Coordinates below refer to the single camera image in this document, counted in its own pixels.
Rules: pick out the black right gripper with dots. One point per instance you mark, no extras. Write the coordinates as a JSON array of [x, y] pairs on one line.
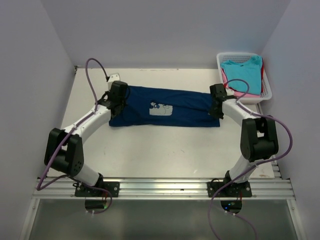
[[212, 112]]

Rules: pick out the red folded t-shirt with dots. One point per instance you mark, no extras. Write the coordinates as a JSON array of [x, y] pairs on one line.
[[262, 70]]

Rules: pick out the aluminium front frame rail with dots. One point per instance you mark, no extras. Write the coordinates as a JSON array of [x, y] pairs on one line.
[[175, 189]]

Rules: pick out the navy blue printed t-shirt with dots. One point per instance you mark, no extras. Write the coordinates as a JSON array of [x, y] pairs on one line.
[[165, 107]]

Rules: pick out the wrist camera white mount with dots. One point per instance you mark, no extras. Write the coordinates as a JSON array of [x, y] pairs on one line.
[[113, 77], [230, 92]]

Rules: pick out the turquoise folded t-shirt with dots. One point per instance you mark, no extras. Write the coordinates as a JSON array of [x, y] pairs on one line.
[[254, 61]]

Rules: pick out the white plastic laundry basket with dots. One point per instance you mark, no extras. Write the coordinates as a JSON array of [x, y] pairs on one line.
[[266, 93]]

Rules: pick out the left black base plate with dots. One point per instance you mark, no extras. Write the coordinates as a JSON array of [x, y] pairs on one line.
[[100, 189]]

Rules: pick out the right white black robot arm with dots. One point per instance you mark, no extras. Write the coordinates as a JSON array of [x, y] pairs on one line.
[[258, 142]]

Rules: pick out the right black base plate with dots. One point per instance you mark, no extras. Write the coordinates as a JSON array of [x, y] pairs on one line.
[[234, 190]]

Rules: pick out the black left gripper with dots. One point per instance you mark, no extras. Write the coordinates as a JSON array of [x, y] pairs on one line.
[[123, 101]]

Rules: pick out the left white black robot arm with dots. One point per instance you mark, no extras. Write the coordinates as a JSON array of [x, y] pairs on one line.
[[65, 152]]

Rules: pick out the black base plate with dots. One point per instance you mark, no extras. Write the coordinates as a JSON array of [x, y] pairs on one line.
[[234, 190], [100, 189]]

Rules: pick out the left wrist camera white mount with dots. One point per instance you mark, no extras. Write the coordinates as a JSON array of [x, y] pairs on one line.
[[113, 77]]

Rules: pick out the pink folded t-shirt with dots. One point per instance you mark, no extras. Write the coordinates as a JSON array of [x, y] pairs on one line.
[[233, 77]]

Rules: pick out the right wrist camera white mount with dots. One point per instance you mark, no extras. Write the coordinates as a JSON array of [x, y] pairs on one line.
[[230, 92]]

